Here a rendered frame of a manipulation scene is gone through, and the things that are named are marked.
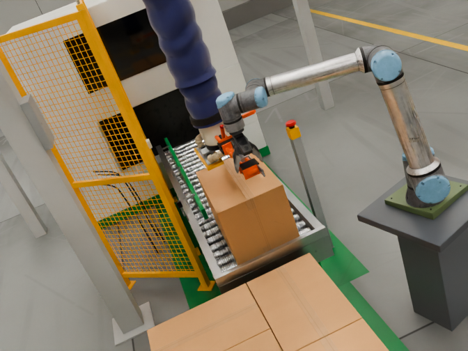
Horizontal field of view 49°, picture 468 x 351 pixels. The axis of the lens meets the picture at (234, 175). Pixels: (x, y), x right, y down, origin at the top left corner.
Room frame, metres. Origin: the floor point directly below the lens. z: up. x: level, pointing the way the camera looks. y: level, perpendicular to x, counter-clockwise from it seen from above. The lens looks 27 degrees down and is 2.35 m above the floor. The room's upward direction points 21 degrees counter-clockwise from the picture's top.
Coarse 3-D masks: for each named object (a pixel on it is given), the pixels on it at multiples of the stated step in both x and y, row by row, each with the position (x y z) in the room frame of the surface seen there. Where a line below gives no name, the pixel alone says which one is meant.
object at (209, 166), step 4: (196, 148) 2.86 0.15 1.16; (200, 148) 2.84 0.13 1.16; (196, 152) 2.82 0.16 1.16; (200, 152) 2.79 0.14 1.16; (200, 156) 2.74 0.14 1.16; (204, 156) 2.71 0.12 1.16; (204, 160) 2.67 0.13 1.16; (216, 160) 2.60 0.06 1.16; (220, 160) 2.59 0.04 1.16; (204, 164) 2.62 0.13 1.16; (208, 164) 2.58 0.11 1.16; (212, 164) 2.57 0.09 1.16; (216, 164) 2.56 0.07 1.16; (220, 164) 2.57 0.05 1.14; (208, 168) 2.56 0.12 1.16; (212, 168) 2.56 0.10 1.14
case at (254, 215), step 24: (216, 168) 2.96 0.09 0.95; (264, 168) 2.72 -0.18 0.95; (216, 192) 2.65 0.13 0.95; (240, 192) 2.54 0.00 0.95; (264, 192) 2.45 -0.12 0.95; (216, 216) 2.61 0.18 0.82; (240, 216) 2.43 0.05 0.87; (264, 216) 2.44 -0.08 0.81; (288, 216) 2.45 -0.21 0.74; (240, 240) 2.42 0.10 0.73; (264, 240) 2.43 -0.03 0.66; (288, 240) 2.45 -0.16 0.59
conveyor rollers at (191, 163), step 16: (192, 144) 4.47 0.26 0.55; (192, 160) 4.17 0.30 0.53; (176, 176) 3.97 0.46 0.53; (192, 176) 3.82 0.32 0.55; (192, 208) 3.35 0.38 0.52; (208, 208) 3.21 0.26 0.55; (208, 224) 3.01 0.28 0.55; (304, 224) 2.62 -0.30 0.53; (208, 240) 2.82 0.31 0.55; (224, 240) 2.75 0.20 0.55
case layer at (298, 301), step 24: (288, 264) 2.30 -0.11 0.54; (312, 264) 2.23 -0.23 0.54; (240, 288) 2.25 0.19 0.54; (264, 288) 2.18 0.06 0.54; (288, 288) 2.11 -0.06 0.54; (312, 288) 2.04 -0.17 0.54; (336, 288) 1.98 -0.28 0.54; (192, 312) 2.21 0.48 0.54; (216, 312) 2.14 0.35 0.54; (240, 312) 2.07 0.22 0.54; (264, 312) 2.01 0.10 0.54; (288, 312) 1.94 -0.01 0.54; (312, 312) 1.89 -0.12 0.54; (336, 312) 1.83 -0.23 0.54; (168, 336) 2.09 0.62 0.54; (192, 336) 2.03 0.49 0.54; (216, 336) 1.97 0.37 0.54; (240, 336) 1.90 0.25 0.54; (264, 336) 1.85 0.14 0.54; (288, 336) 1.79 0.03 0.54; (312, 336) 1.74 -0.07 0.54; (336, 336) 1.69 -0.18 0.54; (360, 336) 1.64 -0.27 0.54
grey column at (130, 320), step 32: (0, 64) 2.99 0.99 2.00; (0, 96) 2.91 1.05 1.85; (32, 128) 2.92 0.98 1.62; (32, 160) 2.91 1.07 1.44; (64, 192) 2.91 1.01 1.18; (64, 224) 2.90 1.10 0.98; (96, 256) 2.91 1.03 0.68; (96, 288) 2.90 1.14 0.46; (128, 288) 3.06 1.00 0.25; (128, 320) 2.91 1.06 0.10
